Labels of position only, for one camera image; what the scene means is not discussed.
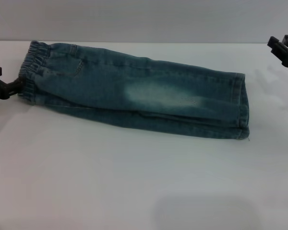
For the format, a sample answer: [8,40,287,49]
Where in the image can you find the blue denim shorts with cartoon print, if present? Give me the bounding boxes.
[17,40,251,140]

